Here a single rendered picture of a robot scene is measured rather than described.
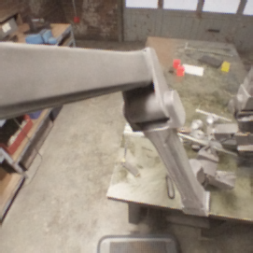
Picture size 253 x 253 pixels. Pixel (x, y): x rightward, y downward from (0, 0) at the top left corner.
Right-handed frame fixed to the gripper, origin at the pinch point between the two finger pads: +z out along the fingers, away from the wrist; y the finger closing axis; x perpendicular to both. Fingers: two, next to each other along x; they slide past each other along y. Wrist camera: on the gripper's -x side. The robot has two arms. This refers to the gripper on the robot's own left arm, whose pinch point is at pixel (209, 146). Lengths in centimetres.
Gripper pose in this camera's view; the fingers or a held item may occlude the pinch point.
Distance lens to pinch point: 76.9
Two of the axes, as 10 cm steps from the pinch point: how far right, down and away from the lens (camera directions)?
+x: -8.8, -3.4, 3.2
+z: 4.7, -6.8, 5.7
